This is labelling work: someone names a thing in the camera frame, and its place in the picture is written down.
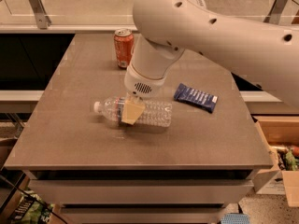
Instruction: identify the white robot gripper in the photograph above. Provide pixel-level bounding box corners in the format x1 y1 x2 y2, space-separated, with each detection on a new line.
121 65 165 125

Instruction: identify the clear plastic water bottle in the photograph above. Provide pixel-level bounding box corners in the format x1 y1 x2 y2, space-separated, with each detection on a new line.
93 97 172 127

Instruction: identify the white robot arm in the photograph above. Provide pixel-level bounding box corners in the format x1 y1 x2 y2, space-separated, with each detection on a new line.
124 0 299 107

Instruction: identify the orange soda can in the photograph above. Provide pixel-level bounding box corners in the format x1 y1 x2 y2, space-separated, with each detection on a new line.
114 28 135 69

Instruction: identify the blue snack bar wrapper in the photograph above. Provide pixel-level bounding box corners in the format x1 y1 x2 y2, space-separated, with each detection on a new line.
174 83 218 113

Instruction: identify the lower grey drawer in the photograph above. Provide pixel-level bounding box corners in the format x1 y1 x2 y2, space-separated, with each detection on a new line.
60 207 226 224

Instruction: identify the grey drawer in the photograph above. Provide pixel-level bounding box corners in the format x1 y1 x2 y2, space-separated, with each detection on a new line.
60 207 226 224
29 180 253 204

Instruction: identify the upper grey drawer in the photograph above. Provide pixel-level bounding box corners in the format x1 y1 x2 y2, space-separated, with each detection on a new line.
29 180 253 204

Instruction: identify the green snack bag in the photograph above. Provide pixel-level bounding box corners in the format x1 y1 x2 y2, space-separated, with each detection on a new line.
8 190 54 224

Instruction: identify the blue perforated basket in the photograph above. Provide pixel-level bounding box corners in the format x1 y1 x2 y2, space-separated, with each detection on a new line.
221 214 250 224

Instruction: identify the cardboard box with items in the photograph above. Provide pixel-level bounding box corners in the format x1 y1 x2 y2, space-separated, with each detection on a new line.
253 116 299 207

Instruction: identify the glass barrier panel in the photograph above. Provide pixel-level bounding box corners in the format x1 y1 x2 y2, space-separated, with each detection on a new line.
0 0 299 26

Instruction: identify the left metal glass bracket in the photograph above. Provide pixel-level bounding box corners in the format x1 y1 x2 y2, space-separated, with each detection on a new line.
28 0 51 29

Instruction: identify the metal glass bracket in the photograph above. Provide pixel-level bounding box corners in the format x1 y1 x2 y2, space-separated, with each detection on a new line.
28 0 51 29
263 0 288 24

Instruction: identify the right metal glass bracket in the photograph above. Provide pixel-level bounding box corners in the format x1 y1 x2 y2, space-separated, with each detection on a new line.
263 0 288 24

